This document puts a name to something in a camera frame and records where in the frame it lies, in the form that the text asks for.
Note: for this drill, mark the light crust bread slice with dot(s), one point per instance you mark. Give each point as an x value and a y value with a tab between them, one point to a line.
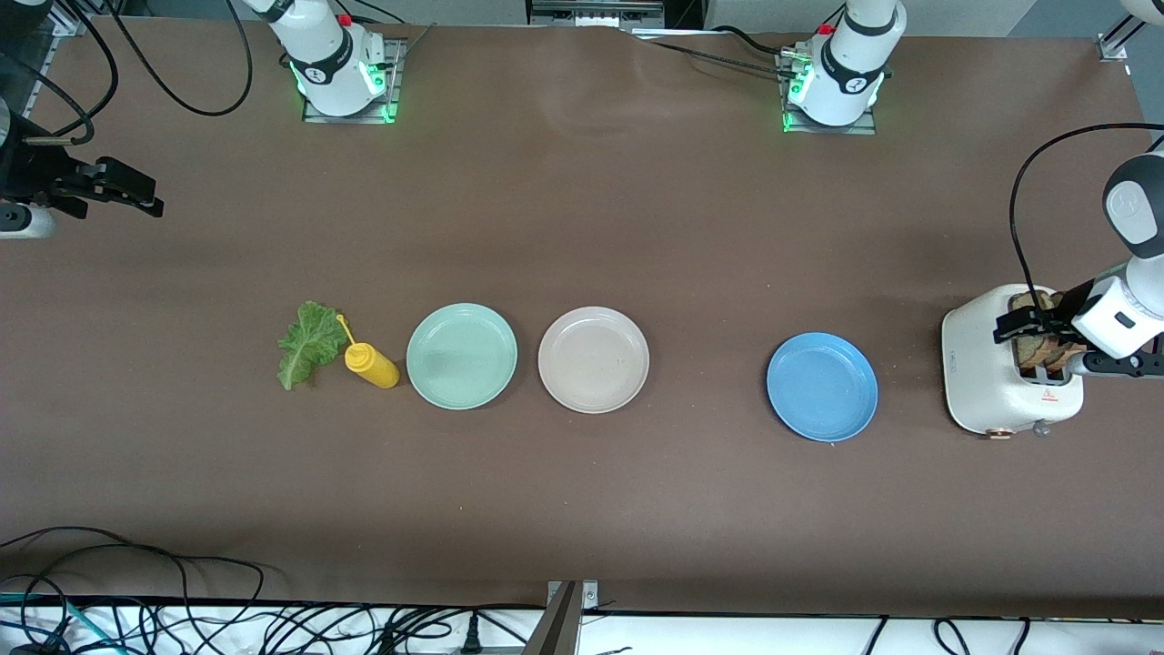
1032	300

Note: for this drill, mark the blue plate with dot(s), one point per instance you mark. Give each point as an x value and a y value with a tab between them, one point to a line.
822	387

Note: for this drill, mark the dark crust bread slice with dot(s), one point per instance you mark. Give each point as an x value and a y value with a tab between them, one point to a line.
1071	358

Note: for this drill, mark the grey metal bracket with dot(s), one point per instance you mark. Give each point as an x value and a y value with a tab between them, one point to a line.
559	628

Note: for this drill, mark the mint green plate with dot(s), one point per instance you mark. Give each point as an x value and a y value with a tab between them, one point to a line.
462	357

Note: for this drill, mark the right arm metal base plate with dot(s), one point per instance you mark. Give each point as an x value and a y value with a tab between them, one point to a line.
350	119

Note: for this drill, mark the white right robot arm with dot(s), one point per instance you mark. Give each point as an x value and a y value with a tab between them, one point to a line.
327	55

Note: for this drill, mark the white toaster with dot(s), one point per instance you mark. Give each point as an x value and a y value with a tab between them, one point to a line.
978	364

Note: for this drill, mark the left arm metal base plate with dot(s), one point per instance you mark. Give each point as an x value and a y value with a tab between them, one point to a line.
832	130

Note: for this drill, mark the green lettuce leaf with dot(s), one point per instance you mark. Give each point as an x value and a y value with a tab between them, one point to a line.
309	341

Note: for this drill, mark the black power plug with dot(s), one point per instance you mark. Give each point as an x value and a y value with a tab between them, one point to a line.
471	637

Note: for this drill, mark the aluminium profile corner post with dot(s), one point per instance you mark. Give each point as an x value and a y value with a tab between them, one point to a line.
1111	47

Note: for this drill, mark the beige plate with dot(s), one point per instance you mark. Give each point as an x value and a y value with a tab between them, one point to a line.
594	360

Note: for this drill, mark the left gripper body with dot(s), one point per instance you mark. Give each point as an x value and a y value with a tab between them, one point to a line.
1073	300

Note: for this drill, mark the aluminium table edge rail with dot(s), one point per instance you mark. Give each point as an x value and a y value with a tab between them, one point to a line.
68	23

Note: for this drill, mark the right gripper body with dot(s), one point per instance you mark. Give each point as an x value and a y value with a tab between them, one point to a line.
27	168

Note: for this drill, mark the yellow mustard squeeze bottle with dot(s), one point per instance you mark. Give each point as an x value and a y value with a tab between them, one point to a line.
373	364

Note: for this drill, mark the metal frame with slots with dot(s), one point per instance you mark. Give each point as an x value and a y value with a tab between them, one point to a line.
591	14

